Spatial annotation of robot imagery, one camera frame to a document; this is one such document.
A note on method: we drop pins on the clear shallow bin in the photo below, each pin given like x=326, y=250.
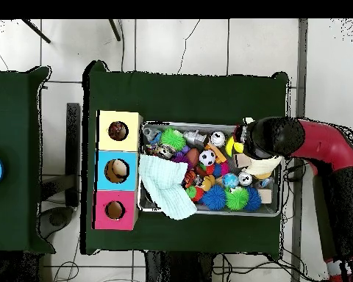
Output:
x=165, y=208

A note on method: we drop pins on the green covered side table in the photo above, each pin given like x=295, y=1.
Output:
x=12, y=147

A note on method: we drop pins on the purple spiky ball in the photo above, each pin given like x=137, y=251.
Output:
x=179, y=157

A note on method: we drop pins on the small soccer ball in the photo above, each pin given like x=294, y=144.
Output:
x=207, y=157

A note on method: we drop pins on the dark green table cloth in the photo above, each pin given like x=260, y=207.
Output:
x=182, y=94

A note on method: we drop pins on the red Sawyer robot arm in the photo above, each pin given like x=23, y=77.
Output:
x=323, y=144

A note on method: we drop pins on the mint green knitted cloth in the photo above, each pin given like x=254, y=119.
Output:
x=165, y=182

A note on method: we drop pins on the orange plastic grid block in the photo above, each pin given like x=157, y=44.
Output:
x=217, y=154

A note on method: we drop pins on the black tripod leg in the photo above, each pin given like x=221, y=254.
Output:
x=35, y=30
x=115, y=29

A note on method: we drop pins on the crushed plastic water bottle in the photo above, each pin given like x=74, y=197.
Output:
x=150, y=135

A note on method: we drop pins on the large blue spiky ball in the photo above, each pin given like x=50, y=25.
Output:
x=214, y=198

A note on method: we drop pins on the green spiky ball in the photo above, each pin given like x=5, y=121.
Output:
x=173, y=139

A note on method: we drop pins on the colourful patterned cloth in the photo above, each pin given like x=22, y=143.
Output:
x=118, y=130

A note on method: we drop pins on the cream knitted cloth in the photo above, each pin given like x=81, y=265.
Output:
x=265, y=167

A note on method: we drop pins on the green fuzzy monster toy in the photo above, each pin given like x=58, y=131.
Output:
x=236, y=198

